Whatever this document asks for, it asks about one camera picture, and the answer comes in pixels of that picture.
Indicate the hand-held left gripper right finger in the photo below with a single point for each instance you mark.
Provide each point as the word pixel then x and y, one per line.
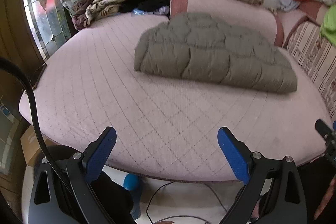
pixel 233 155

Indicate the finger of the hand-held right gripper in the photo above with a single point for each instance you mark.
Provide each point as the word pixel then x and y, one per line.
pixel 323 129

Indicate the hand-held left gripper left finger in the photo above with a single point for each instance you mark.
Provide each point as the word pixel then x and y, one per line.
pixel 101 153

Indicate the olive quilted hooded jacket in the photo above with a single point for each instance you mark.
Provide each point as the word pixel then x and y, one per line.
pixel 210 56

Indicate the blue slipper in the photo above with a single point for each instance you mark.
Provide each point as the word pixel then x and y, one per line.
pixel 132 182

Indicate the cardboard box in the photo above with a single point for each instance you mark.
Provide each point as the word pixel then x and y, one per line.
pixel 31 145

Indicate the pink quilted sofa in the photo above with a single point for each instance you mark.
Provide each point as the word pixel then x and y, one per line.
pixel 105 82

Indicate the dark phone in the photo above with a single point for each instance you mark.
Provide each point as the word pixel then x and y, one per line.
pixel 40 77

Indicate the green cloth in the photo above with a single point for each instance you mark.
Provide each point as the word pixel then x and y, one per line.
pixel 330 24

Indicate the grey-blue cloth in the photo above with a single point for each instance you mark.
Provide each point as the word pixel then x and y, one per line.
pixel 287 3

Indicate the patterned glass door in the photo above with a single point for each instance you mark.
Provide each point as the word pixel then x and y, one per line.
pixel 44 24

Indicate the brown floral blanket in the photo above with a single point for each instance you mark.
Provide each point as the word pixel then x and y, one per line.
pixel 105 3

